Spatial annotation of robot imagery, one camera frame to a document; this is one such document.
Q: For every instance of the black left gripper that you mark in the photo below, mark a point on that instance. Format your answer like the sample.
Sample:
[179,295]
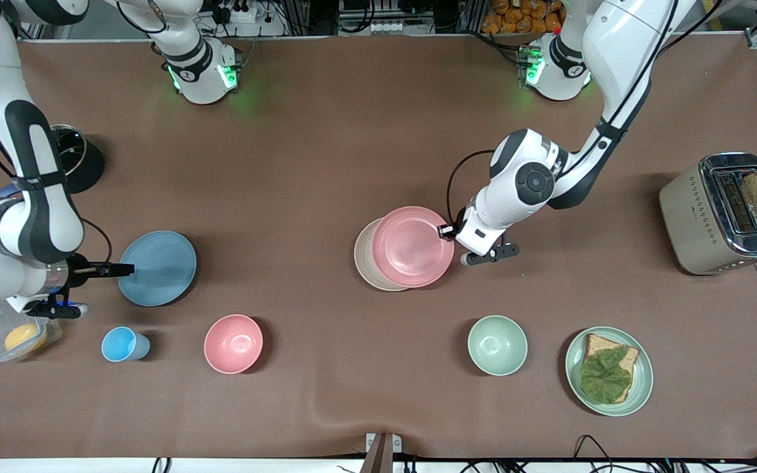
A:
[461,222]

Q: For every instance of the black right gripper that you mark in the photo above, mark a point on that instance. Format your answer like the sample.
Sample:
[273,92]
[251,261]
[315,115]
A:
[80,270]

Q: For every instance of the pink plate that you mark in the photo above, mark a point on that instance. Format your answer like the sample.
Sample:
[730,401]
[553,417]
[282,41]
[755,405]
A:
[413,246]

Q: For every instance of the blue plate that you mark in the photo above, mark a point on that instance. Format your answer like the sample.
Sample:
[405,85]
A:
[161,269]

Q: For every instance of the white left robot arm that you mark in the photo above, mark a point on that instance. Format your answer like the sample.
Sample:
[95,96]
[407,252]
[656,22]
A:
[529,184]

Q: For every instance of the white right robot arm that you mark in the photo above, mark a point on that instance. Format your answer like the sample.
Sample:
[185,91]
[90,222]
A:
[43,217]

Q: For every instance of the blue cup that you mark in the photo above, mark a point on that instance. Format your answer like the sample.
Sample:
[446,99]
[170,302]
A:
[122,344]

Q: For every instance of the beige plate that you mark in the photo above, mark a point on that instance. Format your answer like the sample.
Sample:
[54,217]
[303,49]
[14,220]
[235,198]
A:
[362,259]

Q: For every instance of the black round pot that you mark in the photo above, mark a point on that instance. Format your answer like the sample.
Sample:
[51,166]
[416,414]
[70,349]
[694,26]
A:
[89,164]

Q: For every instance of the yellow food piece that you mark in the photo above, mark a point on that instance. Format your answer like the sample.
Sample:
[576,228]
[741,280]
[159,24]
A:
[25,337]

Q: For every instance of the green bowl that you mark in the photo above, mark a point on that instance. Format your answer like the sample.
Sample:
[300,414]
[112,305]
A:
[497,345]

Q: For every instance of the brown table cloth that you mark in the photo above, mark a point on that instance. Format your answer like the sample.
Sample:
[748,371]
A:
[352,131]

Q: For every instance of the pink bowl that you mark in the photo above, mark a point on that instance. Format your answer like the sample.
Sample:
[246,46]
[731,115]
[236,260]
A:
[233,343]

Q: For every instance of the brown bread slice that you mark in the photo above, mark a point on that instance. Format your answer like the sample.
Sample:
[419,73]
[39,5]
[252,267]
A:
[598,343]

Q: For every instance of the white socket block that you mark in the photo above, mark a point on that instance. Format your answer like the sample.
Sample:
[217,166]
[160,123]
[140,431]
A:
[386,26]

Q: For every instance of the green lettuce leaf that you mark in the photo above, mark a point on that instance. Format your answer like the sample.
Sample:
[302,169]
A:
[605,378]

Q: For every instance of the green plate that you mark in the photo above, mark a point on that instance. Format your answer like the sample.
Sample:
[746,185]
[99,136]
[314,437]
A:
[641,381]

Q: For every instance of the beige chrome toaster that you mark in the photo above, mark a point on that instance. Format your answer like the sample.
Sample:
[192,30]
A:
[700,223]

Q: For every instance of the white power strip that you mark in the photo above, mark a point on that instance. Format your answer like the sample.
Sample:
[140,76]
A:
[240,13]

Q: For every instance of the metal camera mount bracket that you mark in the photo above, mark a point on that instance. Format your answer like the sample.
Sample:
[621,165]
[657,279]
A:
[382,453]

